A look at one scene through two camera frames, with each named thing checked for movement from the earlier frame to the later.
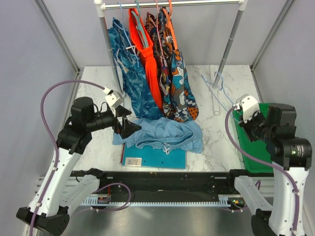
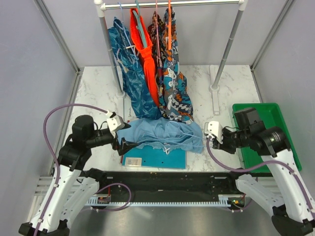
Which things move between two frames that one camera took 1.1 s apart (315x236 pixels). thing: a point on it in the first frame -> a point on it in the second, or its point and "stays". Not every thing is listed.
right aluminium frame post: (286, 6) stays
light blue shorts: (166, 134) stays
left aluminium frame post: (61, 40) stays
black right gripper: (246, 126) -> (223, 146)
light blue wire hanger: (224, 93) -> (176, 141)
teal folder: (143, 156) stays
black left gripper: (128, 128) -> (126, 146)
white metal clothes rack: (240, 5) stays
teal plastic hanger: (138, 20) stays
